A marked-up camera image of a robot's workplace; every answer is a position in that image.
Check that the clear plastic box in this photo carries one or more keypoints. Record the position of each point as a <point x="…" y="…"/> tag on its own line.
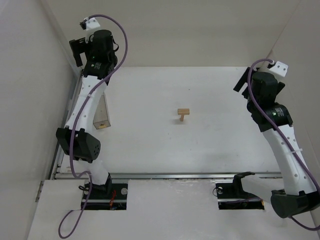
<point x="101" y="118"/>

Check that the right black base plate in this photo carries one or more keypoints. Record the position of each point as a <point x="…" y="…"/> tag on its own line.
<point x="229" y="197"/>

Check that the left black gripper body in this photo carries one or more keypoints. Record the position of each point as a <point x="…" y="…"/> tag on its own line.
<point x="75" y="50"/>

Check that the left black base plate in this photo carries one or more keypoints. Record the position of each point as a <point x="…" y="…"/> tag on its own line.
<point x="114" y="199"/>

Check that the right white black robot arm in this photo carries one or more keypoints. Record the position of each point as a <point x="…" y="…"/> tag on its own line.
<point x="299" y="193"/>

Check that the wooden block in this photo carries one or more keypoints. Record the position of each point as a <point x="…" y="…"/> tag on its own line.
<point x="181" y="118"/>
<point x="183" y="111"/>

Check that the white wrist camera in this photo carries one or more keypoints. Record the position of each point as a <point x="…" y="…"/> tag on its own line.
<point x="90" y="24"/>
<point x="278" y="69"/>

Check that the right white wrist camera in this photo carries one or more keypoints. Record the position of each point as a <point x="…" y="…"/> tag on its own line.
<point x="278" y="69"/>

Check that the metal rail front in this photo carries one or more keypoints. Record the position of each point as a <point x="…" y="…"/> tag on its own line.
<point x="177" y="176"/>

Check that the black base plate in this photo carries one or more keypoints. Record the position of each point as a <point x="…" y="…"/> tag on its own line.
<point x="229" y="197"/>
<point x="114" y="199"/>

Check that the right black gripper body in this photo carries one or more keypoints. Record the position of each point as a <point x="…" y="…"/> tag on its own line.
<point x="243" y="85"/>

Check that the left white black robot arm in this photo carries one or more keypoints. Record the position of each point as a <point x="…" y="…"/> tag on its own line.
<point x="76" y="137"/>

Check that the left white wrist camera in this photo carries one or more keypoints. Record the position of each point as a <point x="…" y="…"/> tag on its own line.
<point x="90" y="24"/>

